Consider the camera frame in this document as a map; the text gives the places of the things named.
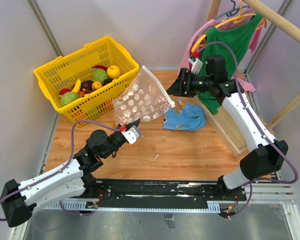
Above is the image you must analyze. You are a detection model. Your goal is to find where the yellow clothes hanger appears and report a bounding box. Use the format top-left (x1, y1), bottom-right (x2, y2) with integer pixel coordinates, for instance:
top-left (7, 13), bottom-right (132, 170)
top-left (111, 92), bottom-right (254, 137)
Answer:
top-left (190, 0), bottom-right (268, 53)

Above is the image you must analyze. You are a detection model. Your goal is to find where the blue cartoon print cloth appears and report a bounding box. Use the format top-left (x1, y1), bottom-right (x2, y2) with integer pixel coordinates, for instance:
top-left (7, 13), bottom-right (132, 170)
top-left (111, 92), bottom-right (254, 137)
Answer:
top-left (163, 99), bottom-right (207, 132)

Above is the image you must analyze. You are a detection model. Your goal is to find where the yellow plastic shopping basket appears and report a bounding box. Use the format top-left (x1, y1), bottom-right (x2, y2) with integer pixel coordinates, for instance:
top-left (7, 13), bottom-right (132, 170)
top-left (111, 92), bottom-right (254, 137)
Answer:
top-left (34, 36), bottom-right (140, 123)

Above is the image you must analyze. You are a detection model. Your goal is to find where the green toy cabbage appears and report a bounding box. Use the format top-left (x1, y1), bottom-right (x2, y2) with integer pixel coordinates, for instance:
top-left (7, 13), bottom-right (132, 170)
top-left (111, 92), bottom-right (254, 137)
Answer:
top-left (92, 68), bottom-right (108, 83)
top-left (60, 91), bottom-right (79, 107)

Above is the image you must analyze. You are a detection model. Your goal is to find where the pink shirt on hanger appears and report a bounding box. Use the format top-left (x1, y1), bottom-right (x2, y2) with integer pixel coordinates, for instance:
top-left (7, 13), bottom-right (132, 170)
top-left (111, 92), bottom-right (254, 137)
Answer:
top-left (177, 6), bottom-right (263, 93)

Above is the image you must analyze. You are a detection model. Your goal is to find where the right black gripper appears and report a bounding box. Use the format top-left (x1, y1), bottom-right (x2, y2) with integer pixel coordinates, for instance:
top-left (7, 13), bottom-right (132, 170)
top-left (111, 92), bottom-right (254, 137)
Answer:
top-left (165, 68), bottom-right (213, 98)

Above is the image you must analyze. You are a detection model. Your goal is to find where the red toy apple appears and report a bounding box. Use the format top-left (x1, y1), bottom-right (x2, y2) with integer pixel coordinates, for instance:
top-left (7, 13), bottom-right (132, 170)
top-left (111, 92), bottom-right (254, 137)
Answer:
top-left (58, 88), bottom-right (71, 98)

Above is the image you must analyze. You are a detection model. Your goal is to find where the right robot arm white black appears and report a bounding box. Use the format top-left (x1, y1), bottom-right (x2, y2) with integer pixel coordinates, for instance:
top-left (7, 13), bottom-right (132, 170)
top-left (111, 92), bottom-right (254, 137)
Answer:
top-left (166, 55), bottom-right (288, 200)

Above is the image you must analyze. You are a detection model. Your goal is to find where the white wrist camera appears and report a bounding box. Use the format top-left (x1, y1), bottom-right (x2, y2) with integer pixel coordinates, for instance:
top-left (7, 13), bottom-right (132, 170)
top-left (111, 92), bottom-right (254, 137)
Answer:
top-left (121, 125), bottom-right (142, 145)
top-left (188, 55), bottom-right (203, 75)

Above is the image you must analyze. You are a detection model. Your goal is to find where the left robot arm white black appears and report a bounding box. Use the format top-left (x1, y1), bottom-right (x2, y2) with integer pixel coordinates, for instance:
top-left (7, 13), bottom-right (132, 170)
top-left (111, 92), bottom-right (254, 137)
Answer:
top-left (0, 119), bottom-right (141, 228)

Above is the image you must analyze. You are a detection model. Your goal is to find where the orange toy fruit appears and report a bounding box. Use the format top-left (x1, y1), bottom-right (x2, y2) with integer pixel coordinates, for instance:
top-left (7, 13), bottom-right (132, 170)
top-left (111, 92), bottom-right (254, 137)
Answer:
top-left (91, 81), bottom-right (103, 91)

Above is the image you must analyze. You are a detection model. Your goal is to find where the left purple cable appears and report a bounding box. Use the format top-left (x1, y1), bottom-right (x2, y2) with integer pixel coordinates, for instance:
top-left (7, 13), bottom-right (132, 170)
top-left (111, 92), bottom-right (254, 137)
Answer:
top-left (0, 119), bottom-right (123, 222)

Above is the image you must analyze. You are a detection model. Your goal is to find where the red toy chili pepper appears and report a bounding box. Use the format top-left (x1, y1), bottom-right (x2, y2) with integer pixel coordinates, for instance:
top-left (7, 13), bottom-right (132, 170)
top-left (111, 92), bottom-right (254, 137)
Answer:
top-left (92, 65), bottom-right (108, 71)

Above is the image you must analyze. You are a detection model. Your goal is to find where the yellow toy banana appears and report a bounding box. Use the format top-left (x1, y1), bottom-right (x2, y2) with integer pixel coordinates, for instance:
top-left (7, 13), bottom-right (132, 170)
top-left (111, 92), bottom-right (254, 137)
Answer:
top-left (71, 78), bottom-right (81, 94)

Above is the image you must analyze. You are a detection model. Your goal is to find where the dark purple toy fruit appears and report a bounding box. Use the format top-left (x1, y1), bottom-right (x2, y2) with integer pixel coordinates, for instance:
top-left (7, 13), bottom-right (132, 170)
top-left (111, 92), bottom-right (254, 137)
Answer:
top-left (80, 80), bottom-right (93, 94)

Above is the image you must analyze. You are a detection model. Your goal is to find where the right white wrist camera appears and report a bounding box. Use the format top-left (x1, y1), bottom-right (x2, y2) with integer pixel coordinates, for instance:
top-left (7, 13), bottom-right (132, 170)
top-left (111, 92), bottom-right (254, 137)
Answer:
top-left (188, 55), bottom-right (203, 75)

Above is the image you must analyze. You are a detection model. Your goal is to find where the wooden clothes rack frame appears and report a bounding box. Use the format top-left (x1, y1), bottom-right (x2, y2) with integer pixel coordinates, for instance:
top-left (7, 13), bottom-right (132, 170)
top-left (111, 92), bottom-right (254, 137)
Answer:
top-left (184, 0), bottom-right (300, 158)

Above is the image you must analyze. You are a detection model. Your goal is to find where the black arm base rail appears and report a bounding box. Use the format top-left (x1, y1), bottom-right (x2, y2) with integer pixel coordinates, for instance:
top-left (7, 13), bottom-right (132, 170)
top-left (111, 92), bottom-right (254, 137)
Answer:
top-left (67, 177), bottom-right (248, 210)

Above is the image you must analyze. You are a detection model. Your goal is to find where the clear dotted zip top bag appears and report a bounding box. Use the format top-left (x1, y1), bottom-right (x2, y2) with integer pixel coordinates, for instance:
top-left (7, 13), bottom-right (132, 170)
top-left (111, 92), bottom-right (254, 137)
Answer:
top-left (112, 66), bottom-right (176, 125)

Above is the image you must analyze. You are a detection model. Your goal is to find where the green shirt on hanger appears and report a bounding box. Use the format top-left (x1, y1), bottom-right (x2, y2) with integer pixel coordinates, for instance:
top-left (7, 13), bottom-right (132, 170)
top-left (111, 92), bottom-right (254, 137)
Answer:
top-left (196, 12), bottom-right (264, 115)

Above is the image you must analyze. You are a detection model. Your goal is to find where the yellow toy apple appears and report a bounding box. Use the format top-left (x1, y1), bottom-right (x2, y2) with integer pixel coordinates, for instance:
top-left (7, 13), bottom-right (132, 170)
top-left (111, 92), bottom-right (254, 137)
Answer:
top-left (107, 65), bottom-right (121, 79)

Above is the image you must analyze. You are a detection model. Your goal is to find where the dark toy grapes bunch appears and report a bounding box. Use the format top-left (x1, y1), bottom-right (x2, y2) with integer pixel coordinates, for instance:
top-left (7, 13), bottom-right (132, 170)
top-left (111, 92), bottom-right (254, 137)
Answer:
top-left (102, 78), bottom-right (113, 86)

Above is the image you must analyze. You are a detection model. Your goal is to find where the small orange toy tomato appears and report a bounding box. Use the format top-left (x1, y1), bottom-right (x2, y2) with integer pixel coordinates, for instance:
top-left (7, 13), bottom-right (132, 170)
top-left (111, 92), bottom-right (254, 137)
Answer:
top-left (78, 91), bottom-right (86, 98)

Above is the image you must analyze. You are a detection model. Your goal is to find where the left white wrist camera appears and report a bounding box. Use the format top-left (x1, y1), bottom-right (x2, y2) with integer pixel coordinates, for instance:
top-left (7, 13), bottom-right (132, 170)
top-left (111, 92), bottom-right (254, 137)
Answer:
top-left (121, 125), bottom-right (142, 145)

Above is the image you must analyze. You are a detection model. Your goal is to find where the grey clothes hanger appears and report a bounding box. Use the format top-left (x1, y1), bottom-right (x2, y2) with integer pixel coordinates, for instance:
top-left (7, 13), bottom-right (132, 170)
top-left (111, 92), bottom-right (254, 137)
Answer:
top-left (214, 0), bottom-right (249, 20)

